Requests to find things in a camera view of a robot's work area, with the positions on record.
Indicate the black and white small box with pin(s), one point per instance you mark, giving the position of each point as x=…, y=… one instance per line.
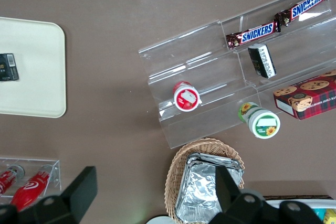
x=262, y=60

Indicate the Snickers chocolate bar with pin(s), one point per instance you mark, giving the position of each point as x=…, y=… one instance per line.
x=253, y=35
x=304, y=6

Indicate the red strawberry yogurt cup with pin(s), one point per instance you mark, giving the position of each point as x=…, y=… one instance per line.
x=186, y=97

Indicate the white round dish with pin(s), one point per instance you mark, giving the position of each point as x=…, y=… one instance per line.
x=160, y=220

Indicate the clear acrylic tiered shelf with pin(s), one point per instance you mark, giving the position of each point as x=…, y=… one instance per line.
x=207, y=77

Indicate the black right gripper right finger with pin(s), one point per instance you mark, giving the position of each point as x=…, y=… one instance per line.
x=227, y=192

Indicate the cream plastic tray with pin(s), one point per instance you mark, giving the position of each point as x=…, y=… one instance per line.
x=34, y=69

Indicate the small black barcode box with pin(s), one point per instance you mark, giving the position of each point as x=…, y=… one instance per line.
x=8, y=66

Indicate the teal snack packet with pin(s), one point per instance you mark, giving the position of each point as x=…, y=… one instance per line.
x=319, y=213

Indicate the woven wicker basket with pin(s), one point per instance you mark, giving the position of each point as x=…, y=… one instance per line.
x=178, y=163

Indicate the red drink bottle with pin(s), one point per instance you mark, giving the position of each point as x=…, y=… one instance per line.
x=6, y=180
x=29, y=188

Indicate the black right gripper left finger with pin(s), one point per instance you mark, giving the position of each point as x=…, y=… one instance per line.
x=78, y=190

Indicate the red tartan cookie box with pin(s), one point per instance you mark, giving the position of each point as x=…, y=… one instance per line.
x=307, y=98

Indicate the white bin with dark rim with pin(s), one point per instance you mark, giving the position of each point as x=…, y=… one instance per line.
x=296, y=200

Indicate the foil wrapped sandwich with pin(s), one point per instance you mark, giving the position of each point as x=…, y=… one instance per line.
x=210, y=159
x=197, y=192

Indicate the green sunflower yogurt cup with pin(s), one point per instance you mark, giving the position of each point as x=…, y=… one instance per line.
x=262, y=121

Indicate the yellow snack packet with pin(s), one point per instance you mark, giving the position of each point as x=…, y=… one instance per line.
x=330, y=217

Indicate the clear acrylic bottle rack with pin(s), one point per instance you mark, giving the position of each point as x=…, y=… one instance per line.
x=53, y=171

